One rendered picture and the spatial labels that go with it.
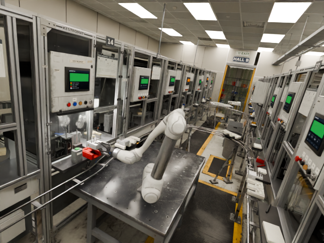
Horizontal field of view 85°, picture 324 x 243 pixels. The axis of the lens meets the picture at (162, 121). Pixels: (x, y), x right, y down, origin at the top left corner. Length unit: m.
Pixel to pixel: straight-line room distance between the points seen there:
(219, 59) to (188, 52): 1.71
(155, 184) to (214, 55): 8.97
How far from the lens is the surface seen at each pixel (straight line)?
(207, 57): 10.05
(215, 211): 2.93
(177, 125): 1.26
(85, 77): 1.76
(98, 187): 1.88
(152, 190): 1.50
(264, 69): 9.83
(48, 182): 1.91
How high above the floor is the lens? 1.82
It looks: 16 degrees down
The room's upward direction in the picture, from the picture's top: 9 degrees clockwise
